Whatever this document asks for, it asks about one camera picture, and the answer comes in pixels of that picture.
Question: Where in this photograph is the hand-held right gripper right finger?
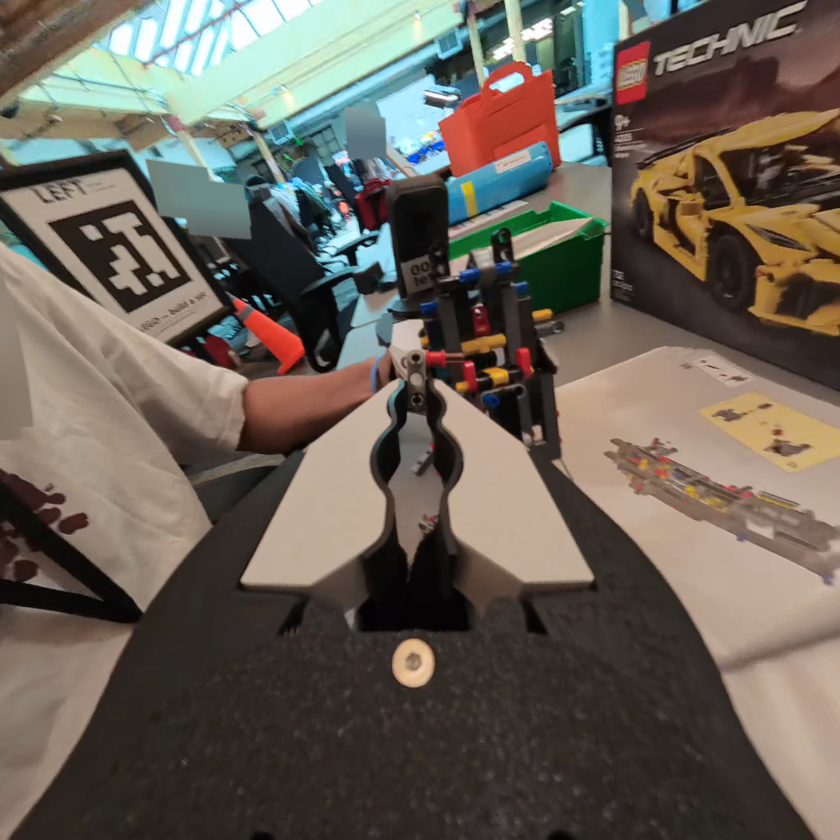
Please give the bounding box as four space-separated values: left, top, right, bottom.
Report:
409 379 595 619

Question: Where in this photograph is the lego car chassis model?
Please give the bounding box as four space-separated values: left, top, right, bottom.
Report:
419 226 565 462

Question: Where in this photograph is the green plastic bin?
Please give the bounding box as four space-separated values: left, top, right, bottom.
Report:
449 200 608 319

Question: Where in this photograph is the framed marker sign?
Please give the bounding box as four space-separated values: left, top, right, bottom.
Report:
0 150 235 347

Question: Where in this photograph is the lego set box yellow car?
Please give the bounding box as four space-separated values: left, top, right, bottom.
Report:
610 0 840 391

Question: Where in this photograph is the person's left forearm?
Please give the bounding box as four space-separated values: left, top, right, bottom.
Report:
239 360 382 455

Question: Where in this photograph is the small grey connector red pin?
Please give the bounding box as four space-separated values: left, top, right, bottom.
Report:
403 349 466 414

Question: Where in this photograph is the white striped strip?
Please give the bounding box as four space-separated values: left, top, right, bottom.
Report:
451 199 531 232

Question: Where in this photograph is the orange bag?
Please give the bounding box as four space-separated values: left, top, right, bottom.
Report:
438 62 562 178

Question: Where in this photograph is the black lanyard strap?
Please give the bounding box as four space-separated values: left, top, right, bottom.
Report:
0 469 144 624

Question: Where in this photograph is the white paper bag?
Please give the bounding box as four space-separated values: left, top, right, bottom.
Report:
512 217 595 257

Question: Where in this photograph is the black office chair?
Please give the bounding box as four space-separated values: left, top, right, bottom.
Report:
226 197 383 373

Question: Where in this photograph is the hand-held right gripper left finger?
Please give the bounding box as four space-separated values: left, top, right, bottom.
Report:
240 379 409 632

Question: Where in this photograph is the blue wrapped package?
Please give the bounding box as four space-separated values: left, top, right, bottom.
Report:
446 141 553 227

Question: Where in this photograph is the orange traffic cone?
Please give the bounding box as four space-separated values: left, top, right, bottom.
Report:
233 298 307 376

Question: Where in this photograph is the lego instruction booklet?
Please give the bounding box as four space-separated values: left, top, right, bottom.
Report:
554 346 840 840

